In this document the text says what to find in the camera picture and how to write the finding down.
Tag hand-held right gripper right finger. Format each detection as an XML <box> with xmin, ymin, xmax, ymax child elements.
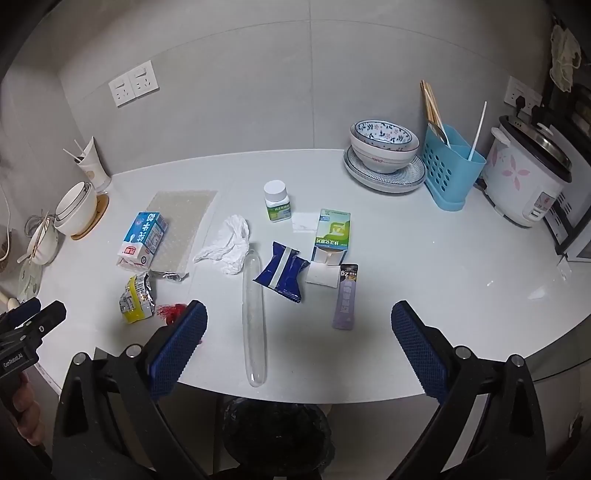
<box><xmin>391</xmin><ymin>300</ymin><xmax>548</xmax><ymax>480</ymax></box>

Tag white flowered rice cooker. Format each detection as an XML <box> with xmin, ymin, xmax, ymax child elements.
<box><xmin>481</xmin><ymin>115</ymin><xmax>574</xmax><ymax>228</ymax></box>

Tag black white microwave oven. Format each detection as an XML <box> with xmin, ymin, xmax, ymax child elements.
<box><xmin>542</xmin><ymin>182</ymin><xmax>591</xmax><ymax>265</ymax></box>

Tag white cup with sticks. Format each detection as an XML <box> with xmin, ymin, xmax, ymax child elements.
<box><xmin>63</xmin><ymin>136</ymin><xmax>112</xmax><ymax>193</ymax></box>

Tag green white medicine box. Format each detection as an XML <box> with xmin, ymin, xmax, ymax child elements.
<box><xmin>305</xmin><ymin>209</ymin><xmax>352</xmax><ymax>289</ymax></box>

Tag blue striped plate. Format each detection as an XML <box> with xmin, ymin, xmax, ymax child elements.
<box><xmin>342</xmin><ymin>147</ymin><xmax>427</xmax><ymax>193</ymax></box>

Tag bubble wrap sheet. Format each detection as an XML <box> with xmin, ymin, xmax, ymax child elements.
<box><xmin>147</xmin><ymin>189</ymin><xmax>219</xmax><ymax>281</ymax></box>

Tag clear plastic sleeve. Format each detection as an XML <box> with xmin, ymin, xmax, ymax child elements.
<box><xmin>242</xmin><ymin>247</ymin><xmax>269</xmax><ymax>388</ymax></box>

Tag blue white milk carton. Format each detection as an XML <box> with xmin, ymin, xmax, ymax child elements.
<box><xmin>115</xmin><ymin>211</ymin><xmax>170</xmax><ymax>271</ymax></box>

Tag blue plastic utensil holder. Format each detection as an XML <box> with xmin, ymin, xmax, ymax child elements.
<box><xmin>423</xmin><ymin>124</ymin><xmax>487</xmax><ymax>212</ymax></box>

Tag white plastic stick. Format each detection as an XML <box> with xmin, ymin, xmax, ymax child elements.
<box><xmin>468</xmin><ymin>101</ymin><xmax>488</xmax><ymax>162</ymax></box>

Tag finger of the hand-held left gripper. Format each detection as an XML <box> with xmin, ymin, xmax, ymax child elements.
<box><xmin>0</xmin><ymin>298</ymin><xmax>42</xmax><ymax>330</ymax></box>
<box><xmin>11</xmin><ymin>301</ymin><xmax>68</xmax><ymax>344</ymax></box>

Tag blue patterned bowl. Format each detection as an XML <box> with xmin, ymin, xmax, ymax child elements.
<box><xmin>353</xmin><ymin>119</ymin><xmax>414</xmax><ymax>151</ymax></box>

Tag white bowl with chopsticks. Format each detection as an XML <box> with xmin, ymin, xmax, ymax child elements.
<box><xmin>17</xmin><ymin>211</ymin><xmax>64</xmax><ymax>265</ymax></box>

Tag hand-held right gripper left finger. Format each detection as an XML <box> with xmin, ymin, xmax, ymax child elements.
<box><xmin>52</xmin><ymin>300</ymin><xmax>208</xmax><ymax>480</ymax></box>

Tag blue snack wrapper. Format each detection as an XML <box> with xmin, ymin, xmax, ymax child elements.
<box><xmin>252</xmin><ymin>241</ymin><xmax>311</xmax><ymax>304</ymax></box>

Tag red mesh net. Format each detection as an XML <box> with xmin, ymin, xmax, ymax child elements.
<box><xmin>156</xmin><ymin>302</ymin><xmax>205</xmax><ymax>346</ymax></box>

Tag white tissue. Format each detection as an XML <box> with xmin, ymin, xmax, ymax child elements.
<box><xmin>192</xmin><ymin>215</ymin><xmax>253</xmax><ymax>277</ymax></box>

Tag yellow silver wrapper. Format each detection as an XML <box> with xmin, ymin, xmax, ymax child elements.
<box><xmin>119</xmin><ymin>272</ymin><xmax>156</xmax><ymax>325</ymax></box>

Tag wooden chopsticks bundle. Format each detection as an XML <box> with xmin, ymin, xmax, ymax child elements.
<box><xmin>420</xmin><ymin>80</ymin><xmax>447</xmax><ymax>136</ymax></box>

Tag round wooden coaster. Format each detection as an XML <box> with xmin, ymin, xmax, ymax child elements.
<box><xmin>71</xmin><ymin>194</ymin><xmax>110</xmax><ymax>241</ymax></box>

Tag metal spoon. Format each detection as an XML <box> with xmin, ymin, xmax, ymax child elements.
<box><xmin>426</xmin><ymin>121</ymin><xmax>451</xmax><ymax>147</ymax></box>

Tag hanging pale cloth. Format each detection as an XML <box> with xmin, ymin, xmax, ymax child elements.
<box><xmin>551</xmin><ymin>24</ymin><xmax>582</xmax><ymax>92</ymax></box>

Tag white pill bottle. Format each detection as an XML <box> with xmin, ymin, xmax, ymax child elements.
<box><xmin>263</xmin><ymin>180</ymin><xmax>292</xmax><ymax>224</ymax></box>

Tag person's left hand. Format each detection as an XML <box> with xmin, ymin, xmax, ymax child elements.
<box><xmin>15</xmin><ymin>374</ymin><xmax>45</xmax><ymax>446</ymax></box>

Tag wall socket with plug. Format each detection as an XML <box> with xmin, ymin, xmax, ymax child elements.
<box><xmin>503</xmin><ymin>76</ymin><xmax>544</xmax><ymax>114</ymax></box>

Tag purple sachet packet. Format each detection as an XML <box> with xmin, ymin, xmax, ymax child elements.
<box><xmin>332</xmin><ymin>264</ymin><xmax>360</xmax><ymax>331</ymax></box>

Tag white bowl red rim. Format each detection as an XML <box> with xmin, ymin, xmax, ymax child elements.
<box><xmin>349</xmin><ymin>131</ymin><xmax>420</xmax><ymax>174</ymax></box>

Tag stacked white bowls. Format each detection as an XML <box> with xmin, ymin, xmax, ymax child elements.
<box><xmin>55</xmin><ymin>181</ymin><xmax>98</xmax><ymax>236</ymax></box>

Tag black mesh bin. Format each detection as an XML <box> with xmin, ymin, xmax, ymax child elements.
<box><xmin>222</xmin><ymin>395</ymin><xmax>334</xmax><ymax>477</ymax></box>

